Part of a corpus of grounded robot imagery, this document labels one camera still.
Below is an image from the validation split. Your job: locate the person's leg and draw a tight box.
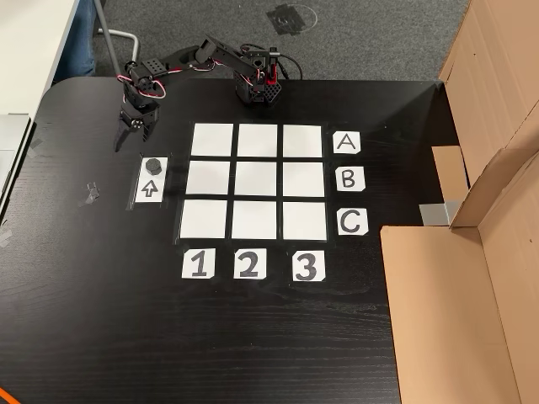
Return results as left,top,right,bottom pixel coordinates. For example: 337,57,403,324
54,0,97,83

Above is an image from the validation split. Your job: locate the paper label letter C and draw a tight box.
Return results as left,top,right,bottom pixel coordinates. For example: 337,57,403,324
337,209,369,237

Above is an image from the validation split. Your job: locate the paper label number 2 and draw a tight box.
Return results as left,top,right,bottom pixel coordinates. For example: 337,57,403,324
233,247,268,280

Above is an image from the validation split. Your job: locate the white arrow paper sheet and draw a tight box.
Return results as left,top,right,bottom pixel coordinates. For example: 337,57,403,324
134,157,168,205

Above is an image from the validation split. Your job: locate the paper label letter B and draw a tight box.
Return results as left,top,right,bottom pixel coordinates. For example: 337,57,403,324
335,167,366,193

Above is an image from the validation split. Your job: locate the white desk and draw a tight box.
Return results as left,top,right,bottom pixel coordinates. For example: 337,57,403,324
0,0,81,118

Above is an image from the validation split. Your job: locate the black power cable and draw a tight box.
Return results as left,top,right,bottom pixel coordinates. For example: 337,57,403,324
277,53,305,81

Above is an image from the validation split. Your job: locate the white red servo cable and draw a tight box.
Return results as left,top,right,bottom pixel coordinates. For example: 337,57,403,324
115,58,220,103

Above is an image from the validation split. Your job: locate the paper label letter A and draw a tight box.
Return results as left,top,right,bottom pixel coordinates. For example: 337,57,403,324
332,130,362,155

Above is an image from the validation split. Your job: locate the grey metal desk leg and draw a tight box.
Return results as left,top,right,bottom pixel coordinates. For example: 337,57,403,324
94,0,140,79

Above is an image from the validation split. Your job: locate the paper label number 3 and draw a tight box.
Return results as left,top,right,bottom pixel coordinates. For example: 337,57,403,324
292,250,326,283

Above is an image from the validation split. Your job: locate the paper label number 1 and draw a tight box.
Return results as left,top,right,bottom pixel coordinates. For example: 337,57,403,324
181,247,216,279

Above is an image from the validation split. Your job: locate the brown cardboard panel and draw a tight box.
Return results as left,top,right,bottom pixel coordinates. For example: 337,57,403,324
380,149,539,404
431,0,539,203

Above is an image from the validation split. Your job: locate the red and black clamp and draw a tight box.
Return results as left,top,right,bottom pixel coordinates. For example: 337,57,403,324
264,47,282,86

